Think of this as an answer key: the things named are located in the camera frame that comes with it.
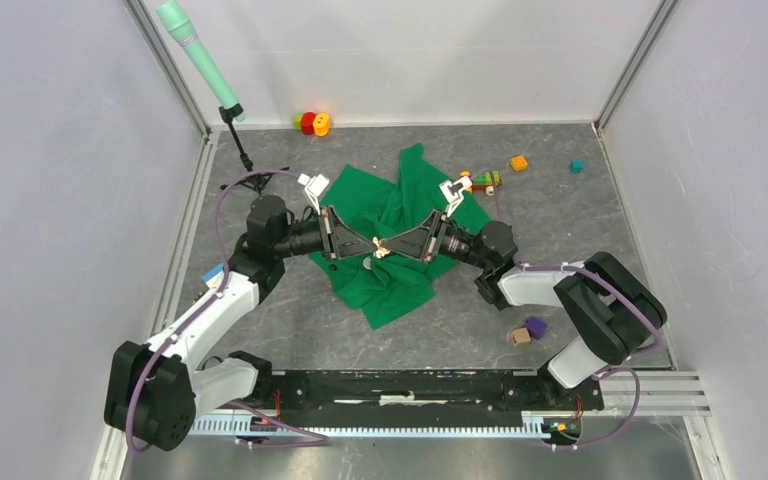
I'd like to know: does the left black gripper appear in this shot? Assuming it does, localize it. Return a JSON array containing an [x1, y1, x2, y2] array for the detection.
[[274, 205, 377, 262]]

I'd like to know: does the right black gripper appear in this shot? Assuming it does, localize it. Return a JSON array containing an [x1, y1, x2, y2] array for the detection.
[[382, 208, 490, 271]]

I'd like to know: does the silver flower brooch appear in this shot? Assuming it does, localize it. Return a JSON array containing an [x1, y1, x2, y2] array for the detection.
[[372, 237, 391, 259]]

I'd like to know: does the green t-shirt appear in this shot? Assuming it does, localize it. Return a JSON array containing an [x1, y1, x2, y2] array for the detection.
[[309, 144, 457, 329]]

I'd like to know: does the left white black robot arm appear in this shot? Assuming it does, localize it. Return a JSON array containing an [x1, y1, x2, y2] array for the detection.
[[103, 195, 377, 451]]

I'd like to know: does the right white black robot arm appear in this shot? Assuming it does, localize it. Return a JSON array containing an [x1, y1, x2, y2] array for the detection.
[[376, 211, 667, 408]]

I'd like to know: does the colourful toy brick train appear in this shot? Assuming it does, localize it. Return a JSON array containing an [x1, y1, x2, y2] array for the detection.
[[466, 170, 502, 196]]

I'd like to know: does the black tripod stand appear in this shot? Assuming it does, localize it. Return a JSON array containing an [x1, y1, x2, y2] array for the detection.
[[218, 103, 289, 196]]

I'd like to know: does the orange toy brick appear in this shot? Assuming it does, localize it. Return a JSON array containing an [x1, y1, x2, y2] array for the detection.
[[509, 155, 528, 172]]

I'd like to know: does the blue white block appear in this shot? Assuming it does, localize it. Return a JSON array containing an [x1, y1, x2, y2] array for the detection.
[[201, 264, 224, 288]]

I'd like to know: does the tan wooden cube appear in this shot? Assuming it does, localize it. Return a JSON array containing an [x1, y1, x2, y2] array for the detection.
[[510, 328, 532, 346]]

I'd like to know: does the purple cube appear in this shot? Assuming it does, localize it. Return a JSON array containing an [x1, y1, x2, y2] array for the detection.
[[523, 316, 548, 340]]

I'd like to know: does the teal cube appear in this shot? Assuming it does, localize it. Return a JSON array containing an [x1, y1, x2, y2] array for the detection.
[[569, 160, 584, 174]]

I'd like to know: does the mint green microphone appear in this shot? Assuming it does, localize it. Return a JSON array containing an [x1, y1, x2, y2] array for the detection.
[[156, 1, 245, 124]]

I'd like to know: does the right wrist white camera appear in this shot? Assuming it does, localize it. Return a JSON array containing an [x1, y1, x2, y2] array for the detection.
[[439, 175, 472, 218]]

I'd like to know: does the wrist white camera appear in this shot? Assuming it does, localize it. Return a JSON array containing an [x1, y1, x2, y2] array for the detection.
[[439, 175, 472, 218], [297, 173, 330, 213]]

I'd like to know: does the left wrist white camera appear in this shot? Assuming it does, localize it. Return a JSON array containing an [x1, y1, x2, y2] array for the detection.
[[297, 173, 330, 213]]

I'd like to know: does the red green orange ring toy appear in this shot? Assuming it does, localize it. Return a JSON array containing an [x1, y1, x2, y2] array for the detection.
[[293, 111, 332, 137]]

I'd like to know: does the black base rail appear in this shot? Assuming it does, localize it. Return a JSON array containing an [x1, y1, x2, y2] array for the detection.
[[242, 369, 605, 428]]

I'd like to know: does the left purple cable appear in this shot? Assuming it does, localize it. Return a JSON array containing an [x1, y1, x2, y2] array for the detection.
[[124, 168, 332, 454]]

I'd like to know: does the purple cable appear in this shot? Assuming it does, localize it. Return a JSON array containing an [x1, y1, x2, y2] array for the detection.
[[124, 168, 332, 454], [489, 188, 664, 452]]

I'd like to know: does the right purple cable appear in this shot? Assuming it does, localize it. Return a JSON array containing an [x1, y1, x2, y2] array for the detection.
[[489, 188, 664, 452]]

